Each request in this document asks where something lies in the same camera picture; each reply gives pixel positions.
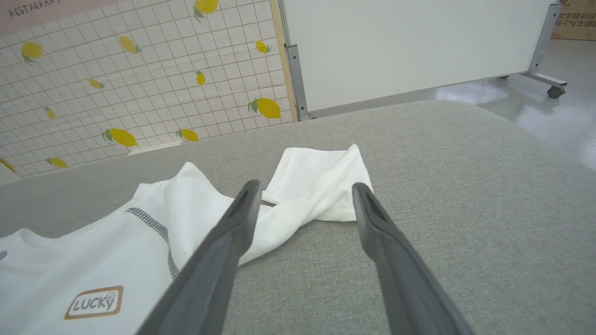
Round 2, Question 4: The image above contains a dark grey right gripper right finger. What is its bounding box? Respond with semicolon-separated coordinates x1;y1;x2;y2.
351;182;475;335

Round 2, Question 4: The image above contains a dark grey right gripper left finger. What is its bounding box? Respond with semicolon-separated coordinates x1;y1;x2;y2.
135;180;263;335

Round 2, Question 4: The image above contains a white long-sleeve shirt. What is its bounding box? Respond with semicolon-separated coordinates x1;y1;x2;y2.
0;143;374;335

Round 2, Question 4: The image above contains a lemon tile print backdrop panel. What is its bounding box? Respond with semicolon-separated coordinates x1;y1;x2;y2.
0;0;299;180

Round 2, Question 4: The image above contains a white partition with metal legs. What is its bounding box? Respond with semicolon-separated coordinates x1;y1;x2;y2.
278;0;569;122

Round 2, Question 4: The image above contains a cardboard box with print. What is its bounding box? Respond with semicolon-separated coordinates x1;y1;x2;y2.
551;0;596;41

